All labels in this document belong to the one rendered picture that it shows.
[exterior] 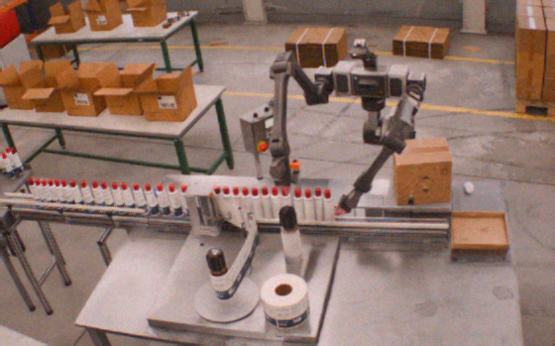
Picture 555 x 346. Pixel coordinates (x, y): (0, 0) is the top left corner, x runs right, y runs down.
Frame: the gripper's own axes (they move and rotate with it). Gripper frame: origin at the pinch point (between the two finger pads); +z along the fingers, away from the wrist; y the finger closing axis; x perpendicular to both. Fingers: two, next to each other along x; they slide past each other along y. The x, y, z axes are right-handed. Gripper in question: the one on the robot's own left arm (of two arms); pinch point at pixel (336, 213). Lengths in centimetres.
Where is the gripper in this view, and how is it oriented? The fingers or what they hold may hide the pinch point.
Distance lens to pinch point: 304.4
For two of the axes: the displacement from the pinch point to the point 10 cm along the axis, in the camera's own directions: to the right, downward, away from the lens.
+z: -5.1, 6.4, 5.8
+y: -2.2, 5.6, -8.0
